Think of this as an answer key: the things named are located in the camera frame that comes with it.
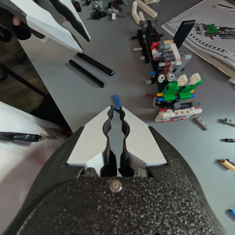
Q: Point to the tan lego piece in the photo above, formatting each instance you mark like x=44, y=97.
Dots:
x=228, y=164

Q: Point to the brown lego axle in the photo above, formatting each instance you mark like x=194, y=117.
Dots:
x=116, y=5

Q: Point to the person's left hand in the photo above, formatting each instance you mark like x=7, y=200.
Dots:
x=16, y=21

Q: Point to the blue long lego pin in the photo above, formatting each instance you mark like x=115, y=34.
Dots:
x=232, y=212

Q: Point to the grey lego axle connector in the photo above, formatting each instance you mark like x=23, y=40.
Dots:
x=117, y=12

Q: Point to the clear badge holder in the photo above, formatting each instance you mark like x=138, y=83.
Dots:
x=64, y=133

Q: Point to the small white lego beam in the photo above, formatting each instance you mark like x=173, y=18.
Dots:
x=113, y=16

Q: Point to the light grey lego joint piece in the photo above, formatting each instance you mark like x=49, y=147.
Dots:
x=98, y=4

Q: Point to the black and grey lego subassembly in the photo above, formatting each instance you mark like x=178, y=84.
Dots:
x=77, y=5

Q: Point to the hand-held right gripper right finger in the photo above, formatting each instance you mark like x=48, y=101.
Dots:
x=143, y=145

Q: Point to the black lego connector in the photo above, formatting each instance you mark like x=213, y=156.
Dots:
x=121, y=1

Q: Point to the partly built lego model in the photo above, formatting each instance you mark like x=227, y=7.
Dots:
x=168, y=55

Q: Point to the black solid long lego beam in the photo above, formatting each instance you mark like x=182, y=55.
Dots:
x=95, y=63

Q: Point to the white straight long lego beam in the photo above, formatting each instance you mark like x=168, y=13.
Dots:
x=146, y=8

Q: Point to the person's dark trousers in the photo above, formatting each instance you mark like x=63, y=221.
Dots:
x=55, y=113

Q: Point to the grey lego pin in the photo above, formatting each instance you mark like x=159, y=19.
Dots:
x=229, y=121

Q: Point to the black long lego pin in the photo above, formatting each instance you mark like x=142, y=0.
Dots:
x=230, y=140

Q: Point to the black lego frame piece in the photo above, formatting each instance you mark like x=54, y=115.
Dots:
x=98, y=14

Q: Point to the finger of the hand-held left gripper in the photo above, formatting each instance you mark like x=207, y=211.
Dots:
x=47, y=27
x=73, y=16

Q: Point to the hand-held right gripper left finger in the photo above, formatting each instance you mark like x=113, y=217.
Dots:
x=88, y=143

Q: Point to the black holed long lego beam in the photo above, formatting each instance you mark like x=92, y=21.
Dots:
x=86, y=73

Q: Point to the lego instruction booklet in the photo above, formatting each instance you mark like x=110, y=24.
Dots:
x=220, y=55

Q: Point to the tan lego pin connector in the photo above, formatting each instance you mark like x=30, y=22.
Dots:
x=202, y=123

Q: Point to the white bent lego beam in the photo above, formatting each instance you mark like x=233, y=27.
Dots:
x=149, y=1

